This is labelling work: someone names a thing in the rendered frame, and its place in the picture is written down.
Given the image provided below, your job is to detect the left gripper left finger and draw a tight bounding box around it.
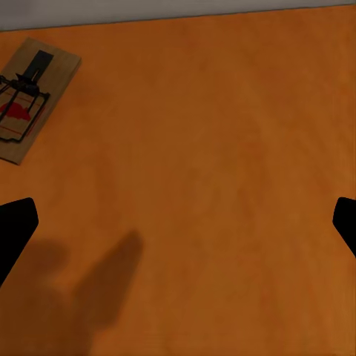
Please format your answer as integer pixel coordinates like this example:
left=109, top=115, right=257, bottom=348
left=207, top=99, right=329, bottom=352
left=0, top=197, right=39, bottom=286

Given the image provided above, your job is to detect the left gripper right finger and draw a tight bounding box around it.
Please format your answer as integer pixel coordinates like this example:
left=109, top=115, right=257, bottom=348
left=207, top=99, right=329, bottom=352
left=332, top=197, right=356, bottom=256

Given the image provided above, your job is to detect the mousetrap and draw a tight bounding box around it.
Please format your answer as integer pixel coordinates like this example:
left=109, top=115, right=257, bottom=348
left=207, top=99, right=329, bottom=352
left=0, top=37, right=82, bottom=166

